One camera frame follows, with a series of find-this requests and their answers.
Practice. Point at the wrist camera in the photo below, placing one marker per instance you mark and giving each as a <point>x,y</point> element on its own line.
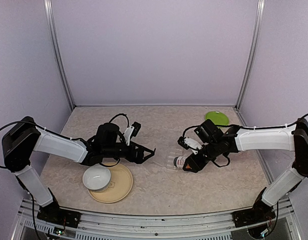
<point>189,143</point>
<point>131,131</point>

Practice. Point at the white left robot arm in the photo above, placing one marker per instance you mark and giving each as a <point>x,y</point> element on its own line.
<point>25,137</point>

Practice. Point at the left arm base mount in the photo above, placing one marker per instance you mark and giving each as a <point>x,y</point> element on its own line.
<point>59,216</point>

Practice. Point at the aluminium corner post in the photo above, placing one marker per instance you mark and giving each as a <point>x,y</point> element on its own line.
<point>252,53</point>
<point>57,53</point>

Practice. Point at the orange pill bottle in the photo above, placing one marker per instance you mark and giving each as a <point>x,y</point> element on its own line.
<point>179,162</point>

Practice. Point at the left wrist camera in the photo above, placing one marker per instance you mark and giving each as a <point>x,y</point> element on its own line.
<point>131,131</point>

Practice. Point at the beige round plate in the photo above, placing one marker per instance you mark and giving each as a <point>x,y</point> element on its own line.
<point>120,185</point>

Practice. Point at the left aluminium corner post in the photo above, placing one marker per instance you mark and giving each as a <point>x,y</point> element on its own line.
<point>57,53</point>

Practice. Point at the green plastic plate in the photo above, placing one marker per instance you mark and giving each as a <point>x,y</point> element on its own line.
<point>217,117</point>

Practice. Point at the right aluminium corner post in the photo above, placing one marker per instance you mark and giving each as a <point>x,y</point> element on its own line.
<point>252,53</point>

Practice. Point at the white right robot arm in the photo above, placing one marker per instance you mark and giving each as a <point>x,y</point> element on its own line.
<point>290,137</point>

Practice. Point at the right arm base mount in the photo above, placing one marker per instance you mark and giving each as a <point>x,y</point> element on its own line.
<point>259,212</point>

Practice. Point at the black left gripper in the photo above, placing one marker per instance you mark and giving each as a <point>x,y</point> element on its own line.
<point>139,159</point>

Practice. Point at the clear plastic pill organizer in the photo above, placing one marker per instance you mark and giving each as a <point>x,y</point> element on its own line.
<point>173,154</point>

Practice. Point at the aluminium front rail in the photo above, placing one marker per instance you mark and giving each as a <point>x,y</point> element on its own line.
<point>154,218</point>

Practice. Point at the white ceramic bowl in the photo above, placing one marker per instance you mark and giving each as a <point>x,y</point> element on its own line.
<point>96,178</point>

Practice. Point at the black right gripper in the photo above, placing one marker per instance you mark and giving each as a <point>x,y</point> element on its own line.
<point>196,165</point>

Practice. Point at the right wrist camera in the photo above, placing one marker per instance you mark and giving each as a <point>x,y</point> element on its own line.
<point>189,143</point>

